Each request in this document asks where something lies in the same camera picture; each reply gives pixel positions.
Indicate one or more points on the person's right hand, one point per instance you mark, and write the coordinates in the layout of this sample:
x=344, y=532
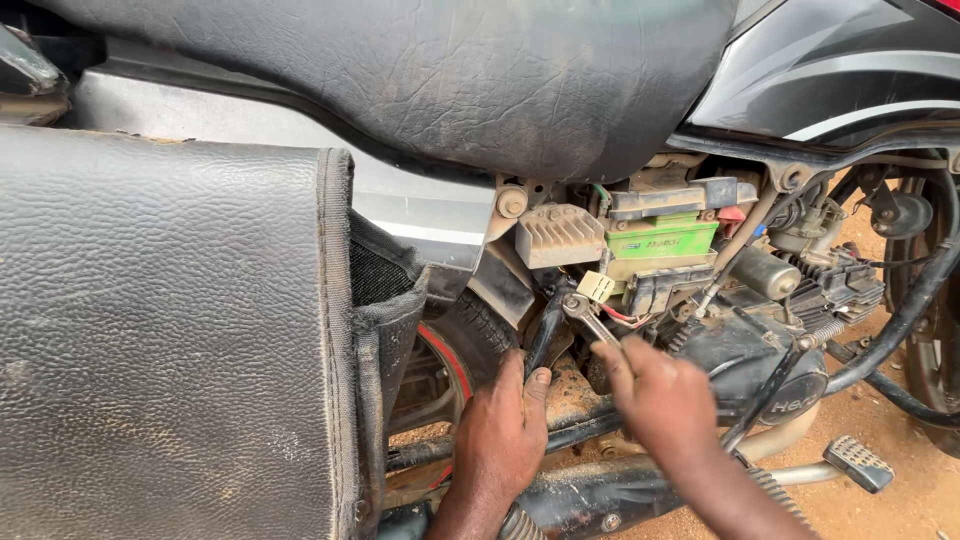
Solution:
x=664, y=405

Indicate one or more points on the person's left hand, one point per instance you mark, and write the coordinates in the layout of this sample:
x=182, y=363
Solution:
x=495, y=439

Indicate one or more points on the black frame tube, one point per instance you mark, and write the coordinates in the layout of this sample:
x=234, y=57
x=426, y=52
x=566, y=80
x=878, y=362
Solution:
x=545, y=330

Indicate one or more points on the ribbed rubber footpeg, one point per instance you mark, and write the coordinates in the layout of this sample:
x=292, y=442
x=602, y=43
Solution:
x=520, y=525
x=780, y=495

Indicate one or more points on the black motorcycle engine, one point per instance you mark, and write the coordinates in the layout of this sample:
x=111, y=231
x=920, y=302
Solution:
x=742, y=349

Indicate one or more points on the rear wheel with red rim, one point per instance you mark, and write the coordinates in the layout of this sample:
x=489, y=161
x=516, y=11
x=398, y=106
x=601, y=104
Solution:
x=469, y=330

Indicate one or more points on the black electrical box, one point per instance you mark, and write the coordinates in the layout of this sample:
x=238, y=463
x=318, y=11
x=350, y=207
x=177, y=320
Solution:
x=664, y=289

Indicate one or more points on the black kick starter lever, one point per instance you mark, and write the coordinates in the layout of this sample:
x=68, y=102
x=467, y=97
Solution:
x=776, y=375

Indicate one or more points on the black rear mudguard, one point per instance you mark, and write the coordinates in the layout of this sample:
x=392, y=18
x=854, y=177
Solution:
x=501, y=281

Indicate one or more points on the green battery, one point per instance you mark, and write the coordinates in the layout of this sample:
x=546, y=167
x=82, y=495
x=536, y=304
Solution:
x=660, y=241

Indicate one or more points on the grey starter motor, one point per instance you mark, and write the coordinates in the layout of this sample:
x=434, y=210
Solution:
x=765, y=271

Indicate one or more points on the finned beige regulator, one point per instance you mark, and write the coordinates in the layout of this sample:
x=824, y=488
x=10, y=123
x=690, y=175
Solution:
x=559, y=236

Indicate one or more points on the red terminal cover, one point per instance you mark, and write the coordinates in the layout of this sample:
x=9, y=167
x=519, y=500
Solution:
x=731, y=214

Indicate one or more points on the metal brake pedal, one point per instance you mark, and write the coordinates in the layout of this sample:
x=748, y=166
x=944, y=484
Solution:
x=859, y=461

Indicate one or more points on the dusty carburetor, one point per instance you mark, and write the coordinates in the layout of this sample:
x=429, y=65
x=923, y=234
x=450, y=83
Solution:
x=806, y=225

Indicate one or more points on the black crash guard tube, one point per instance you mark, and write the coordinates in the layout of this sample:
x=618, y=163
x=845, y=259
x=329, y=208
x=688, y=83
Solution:
x=911, y=307

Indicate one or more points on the front wheel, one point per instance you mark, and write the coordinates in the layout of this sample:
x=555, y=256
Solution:
x=930, y=360

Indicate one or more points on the black horn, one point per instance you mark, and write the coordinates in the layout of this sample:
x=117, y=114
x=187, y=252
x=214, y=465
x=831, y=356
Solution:
x=904, y=216

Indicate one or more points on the black leather saddle bag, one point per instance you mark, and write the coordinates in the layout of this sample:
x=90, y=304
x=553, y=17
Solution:
x=165, y=337

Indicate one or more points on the black leather motorcycle seat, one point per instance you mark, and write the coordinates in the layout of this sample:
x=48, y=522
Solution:
x=420, y=67

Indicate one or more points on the black fuel tank grey stripes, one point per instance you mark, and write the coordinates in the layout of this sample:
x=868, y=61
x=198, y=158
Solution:
x=840, y=67

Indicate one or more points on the silver side panel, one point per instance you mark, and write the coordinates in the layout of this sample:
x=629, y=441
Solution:
x=225, y=116

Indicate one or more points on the black battery bracket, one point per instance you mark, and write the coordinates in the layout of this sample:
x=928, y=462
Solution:
x=667, y=196

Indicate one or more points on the dusty frame bolt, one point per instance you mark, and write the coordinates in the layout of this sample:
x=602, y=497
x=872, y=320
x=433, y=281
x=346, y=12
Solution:
x=512, y=202

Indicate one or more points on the metal grab rail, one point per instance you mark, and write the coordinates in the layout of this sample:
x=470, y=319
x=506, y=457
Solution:
x=26, y=75

